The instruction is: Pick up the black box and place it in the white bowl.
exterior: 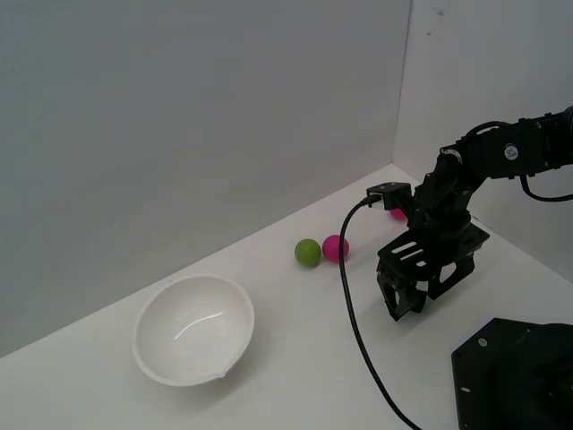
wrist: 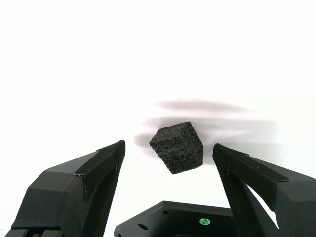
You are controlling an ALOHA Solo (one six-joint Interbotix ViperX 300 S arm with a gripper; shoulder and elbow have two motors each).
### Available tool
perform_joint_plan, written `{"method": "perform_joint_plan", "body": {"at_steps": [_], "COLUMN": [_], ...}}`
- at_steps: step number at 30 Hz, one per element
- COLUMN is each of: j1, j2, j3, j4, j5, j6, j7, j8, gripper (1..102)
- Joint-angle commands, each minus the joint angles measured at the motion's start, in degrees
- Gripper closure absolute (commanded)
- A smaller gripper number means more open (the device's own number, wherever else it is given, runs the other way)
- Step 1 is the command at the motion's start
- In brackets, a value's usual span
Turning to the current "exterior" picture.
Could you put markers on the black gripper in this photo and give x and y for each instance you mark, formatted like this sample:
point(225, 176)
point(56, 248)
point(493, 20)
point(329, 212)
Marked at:
point(443, 224)

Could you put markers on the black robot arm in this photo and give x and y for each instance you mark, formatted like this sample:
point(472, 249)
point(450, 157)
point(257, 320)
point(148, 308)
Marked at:
point(492, 152)

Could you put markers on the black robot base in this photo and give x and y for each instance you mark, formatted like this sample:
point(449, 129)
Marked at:
point(515, 380)

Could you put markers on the white bowl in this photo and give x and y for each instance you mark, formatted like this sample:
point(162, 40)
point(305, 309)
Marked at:
point(192, 331)

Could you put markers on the pink ball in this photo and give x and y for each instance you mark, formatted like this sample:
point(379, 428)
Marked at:
point(397, 214)
point(331, 247)

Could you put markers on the green ball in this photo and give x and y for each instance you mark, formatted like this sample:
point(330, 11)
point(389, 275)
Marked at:
point(307, 252)

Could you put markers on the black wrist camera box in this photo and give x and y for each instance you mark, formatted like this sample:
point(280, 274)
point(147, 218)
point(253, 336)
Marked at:
point(391, 192)

